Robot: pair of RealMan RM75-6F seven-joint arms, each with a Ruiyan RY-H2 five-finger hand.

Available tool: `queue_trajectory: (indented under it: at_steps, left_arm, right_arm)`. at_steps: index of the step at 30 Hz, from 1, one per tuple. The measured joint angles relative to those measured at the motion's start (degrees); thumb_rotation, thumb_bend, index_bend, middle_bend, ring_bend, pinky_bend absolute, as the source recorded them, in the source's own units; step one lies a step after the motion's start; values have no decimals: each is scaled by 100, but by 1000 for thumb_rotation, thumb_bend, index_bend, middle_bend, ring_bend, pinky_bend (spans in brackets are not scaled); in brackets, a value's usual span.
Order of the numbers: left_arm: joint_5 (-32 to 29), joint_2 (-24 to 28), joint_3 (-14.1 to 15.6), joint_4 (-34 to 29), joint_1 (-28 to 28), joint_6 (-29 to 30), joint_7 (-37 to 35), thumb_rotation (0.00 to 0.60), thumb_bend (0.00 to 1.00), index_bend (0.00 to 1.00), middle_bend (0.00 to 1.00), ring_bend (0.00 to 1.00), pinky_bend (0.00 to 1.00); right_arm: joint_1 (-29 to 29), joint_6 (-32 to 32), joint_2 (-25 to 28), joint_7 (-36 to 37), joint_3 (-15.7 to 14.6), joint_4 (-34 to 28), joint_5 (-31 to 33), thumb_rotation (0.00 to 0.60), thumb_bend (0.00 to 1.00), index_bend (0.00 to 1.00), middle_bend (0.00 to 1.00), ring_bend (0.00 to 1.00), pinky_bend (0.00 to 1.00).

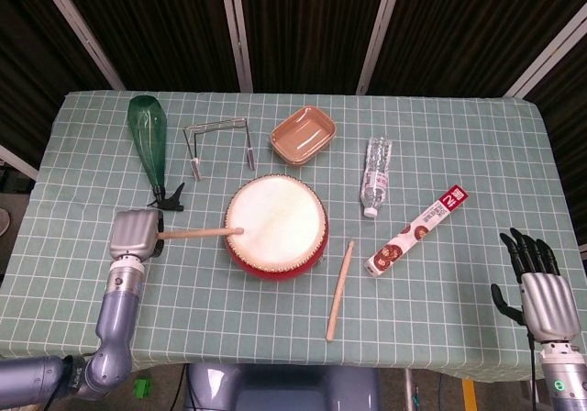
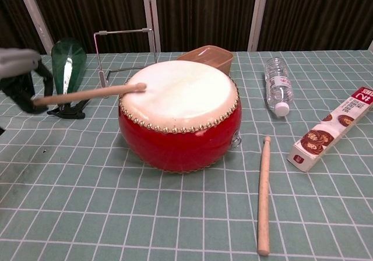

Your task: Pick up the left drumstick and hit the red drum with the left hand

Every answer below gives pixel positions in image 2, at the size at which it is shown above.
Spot tan rectangular plastic bowl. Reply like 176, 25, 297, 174
176, 45, 235, 77

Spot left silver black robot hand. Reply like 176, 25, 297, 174
0, 47, 55, 115

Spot wooden drumstick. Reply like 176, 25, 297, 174
256, 136, 272, 257
31, 82, 147, 107

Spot green plastic spray bottle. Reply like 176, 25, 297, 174
46, 37, 87, 119

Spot white partition frame post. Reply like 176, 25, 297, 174
140, 0, 161, 54
14, 0, 57, 55
247, 0, 271, 52

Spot red drum with white skin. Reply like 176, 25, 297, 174
117, 60, 243, 175

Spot green gridded cutting mat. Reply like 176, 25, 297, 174
0, 50, 373, 261

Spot long white baking paper box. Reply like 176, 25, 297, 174
286, 86, 373, 173

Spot clear plastic water bottle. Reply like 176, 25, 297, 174
264, 57, 293, 119

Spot metal wire frame stand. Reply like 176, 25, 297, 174
93, 27, 159, 99

